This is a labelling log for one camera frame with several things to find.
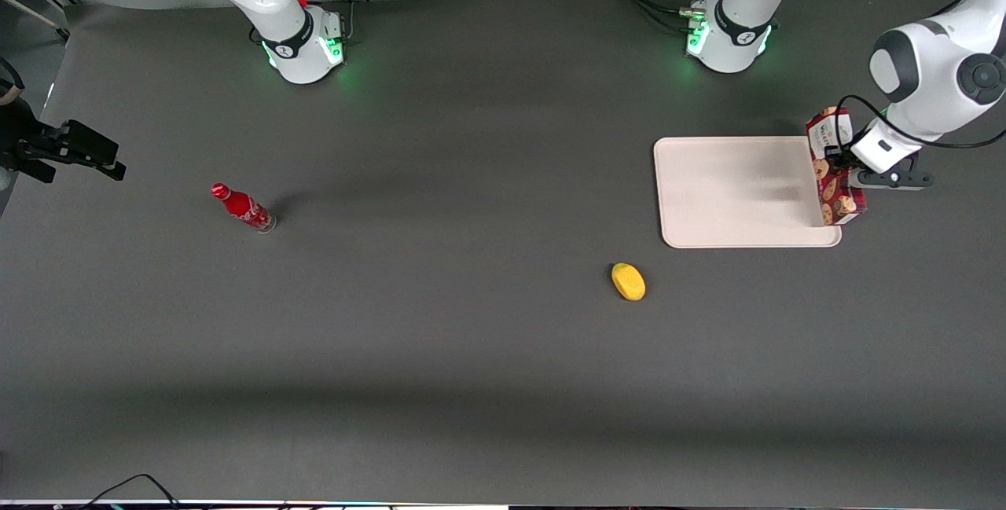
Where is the black left arm base cable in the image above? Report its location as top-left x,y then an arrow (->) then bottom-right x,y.
593,0 -> 732,35

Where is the yellow mango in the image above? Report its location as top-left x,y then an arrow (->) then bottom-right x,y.
611,262 -> 647,303

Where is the beige plastic tray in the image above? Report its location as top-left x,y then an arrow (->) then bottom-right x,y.
653,135 -> 843,249

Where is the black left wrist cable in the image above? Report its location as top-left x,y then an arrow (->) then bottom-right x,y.
833,94 -> 1006,159

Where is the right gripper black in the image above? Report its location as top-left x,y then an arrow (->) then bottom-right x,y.
0,97 -> 127,184

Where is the thin black table edge cable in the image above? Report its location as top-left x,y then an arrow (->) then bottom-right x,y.
53,473 -> 183,510

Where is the red cookie box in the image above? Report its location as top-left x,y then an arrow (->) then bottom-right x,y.
805,106 -> 866,227

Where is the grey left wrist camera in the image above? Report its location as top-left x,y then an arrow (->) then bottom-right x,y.
857,170 -> 935,191

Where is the red cola bottle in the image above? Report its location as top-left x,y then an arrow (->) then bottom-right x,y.
210,182 -> 277,234

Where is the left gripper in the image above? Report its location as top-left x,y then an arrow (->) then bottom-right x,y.
824,119 -> 923,175

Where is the beige cable loop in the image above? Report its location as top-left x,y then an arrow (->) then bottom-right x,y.
0,57 -> 26,107

